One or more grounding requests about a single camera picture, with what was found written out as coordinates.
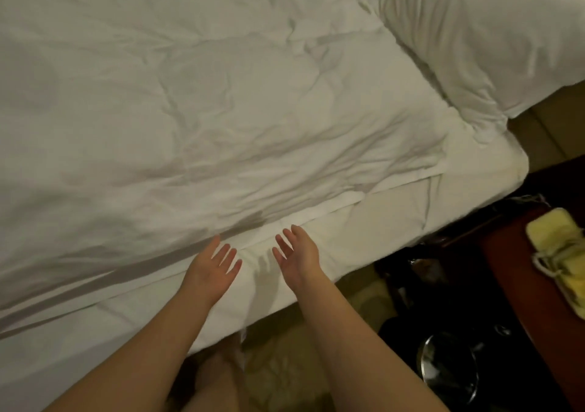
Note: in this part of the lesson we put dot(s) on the white duvet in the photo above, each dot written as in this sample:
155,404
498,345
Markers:
183,115

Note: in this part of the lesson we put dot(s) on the person's left hand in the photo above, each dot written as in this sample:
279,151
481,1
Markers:
210,275

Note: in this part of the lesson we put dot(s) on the person's right hand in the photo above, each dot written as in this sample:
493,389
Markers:
300,259

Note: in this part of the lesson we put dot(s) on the person's left forearm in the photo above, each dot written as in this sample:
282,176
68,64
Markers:
137,361

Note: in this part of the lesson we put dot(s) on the yellow telephone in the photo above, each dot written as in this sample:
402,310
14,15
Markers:
559,252

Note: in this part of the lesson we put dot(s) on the black trash bin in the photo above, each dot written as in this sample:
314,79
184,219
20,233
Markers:
448,366

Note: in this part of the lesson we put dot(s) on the person's left leg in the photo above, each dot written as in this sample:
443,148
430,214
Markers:
215,384

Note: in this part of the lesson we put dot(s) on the person's right forearm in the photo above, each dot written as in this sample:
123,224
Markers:
366,361

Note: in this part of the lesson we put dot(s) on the white pillow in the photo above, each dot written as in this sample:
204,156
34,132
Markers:
494,32

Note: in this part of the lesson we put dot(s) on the beige padded headboard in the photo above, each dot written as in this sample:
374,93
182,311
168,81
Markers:
558,124

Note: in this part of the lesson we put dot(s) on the reddish wooden nightstand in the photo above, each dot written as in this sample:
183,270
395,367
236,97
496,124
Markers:
526,288

